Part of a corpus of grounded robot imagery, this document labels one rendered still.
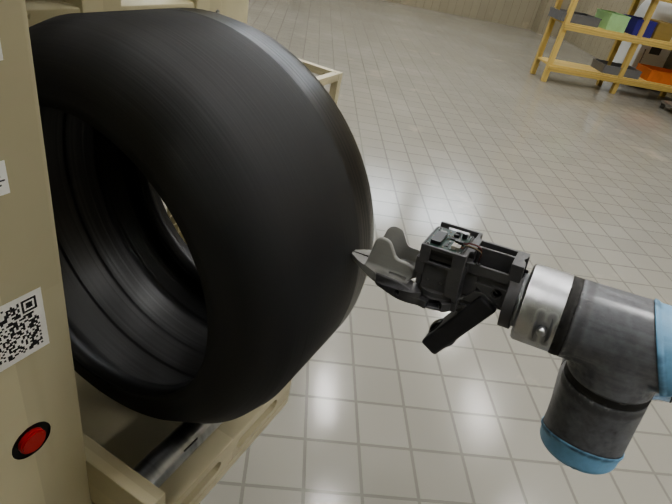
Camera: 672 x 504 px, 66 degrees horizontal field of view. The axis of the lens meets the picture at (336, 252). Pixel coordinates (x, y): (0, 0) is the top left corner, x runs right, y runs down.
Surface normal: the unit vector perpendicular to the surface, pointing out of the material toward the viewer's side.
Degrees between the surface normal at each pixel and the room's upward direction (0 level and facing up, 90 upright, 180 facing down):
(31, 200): 90
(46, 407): 90
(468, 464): 0
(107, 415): 0
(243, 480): 0
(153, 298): 24
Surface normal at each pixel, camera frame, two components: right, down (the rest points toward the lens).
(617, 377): -0.44, 0.40
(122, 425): 0.18, -0.82
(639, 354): -0.43, 0.14
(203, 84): 0.39, -0.44
